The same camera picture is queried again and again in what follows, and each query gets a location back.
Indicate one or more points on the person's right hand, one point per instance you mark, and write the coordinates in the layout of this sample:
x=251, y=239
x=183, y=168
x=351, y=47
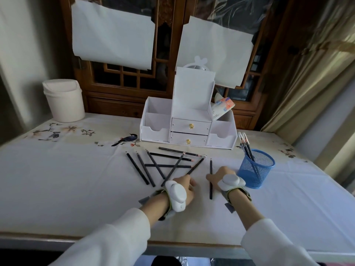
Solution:
x=222, y=173

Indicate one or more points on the person's left hand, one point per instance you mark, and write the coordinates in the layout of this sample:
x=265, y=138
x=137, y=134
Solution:
x=188, y=188

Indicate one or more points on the pile of black pencils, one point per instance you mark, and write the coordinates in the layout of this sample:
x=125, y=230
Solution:
x=156, y=165

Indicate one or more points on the blue mesh pencil cup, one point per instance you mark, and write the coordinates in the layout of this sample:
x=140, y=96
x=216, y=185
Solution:
x=266, y=171

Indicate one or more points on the person's left forearm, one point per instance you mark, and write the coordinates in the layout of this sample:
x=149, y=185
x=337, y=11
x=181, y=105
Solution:
x=111, y=241

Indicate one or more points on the person's right forearm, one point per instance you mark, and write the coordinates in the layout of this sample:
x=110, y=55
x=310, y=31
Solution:
x=274, y=246

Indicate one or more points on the person's right leg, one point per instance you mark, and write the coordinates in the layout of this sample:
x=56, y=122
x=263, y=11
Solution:
x=163, y=261

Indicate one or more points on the colourful tissue packet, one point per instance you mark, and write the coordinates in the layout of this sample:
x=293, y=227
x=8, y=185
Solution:
x=223, y=108

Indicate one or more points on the white desk organizer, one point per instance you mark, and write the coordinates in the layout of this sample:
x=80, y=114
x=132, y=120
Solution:
x=192, y=91

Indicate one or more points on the brown wooden lattice cabinet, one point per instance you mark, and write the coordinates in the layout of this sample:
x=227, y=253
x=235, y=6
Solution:
x=111, y=105

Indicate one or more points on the white round eared mirror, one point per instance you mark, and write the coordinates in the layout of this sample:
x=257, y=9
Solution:
x=200, y=59

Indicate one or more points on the white paper sheet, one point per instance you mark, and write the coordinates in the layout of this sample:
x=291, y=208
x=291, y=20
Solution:
x=111, y=35
x=219, y=52

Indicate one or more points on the beige curtain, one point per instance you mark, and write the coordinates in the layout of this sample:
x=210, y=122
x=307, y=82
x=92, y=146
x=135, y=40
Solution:
x=313, y=94

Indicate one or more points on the white cloth covered table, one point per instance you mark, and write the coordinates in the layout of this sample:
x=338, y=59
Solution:
x=55, y=185

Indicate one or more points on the white swing lid bin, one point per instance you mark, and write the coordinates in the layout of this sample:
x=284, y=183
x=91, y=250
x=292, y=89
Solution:
x=65, y=103

